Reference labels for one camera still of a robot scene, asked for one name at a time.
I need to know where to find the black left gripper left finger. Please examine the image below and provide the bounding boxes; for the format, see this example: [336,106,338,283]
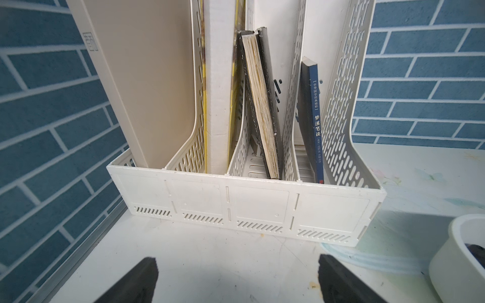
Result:
[95,257,159,303]

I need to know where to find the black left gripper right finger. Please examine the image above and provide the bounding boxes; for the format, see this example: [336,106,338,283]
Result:
[318,255,386,303]

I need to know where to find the white oval storage box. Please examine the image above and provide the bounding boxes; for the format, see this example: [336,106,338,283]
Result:
[429,214,484,302]

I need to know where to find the white perforated file organizer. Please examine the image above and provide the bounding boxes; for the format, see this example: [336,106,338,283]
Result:
[107,1,386,247]

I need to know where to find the dark blue book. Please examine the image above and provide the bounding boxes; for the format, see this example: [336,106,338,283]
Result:
[298,57,325,184]

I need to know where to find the beige file folder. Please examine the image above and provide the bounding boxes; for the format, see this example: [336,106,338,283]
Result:
[68,1,198,169]

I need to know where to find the black worn-page book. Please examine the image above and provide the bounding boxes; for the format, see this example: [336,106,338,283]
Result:
[237,27,284,179]

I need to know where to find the white yellow-edged book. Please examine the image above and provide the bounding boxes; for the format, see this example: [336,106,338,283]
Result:
[203,1,246,175]

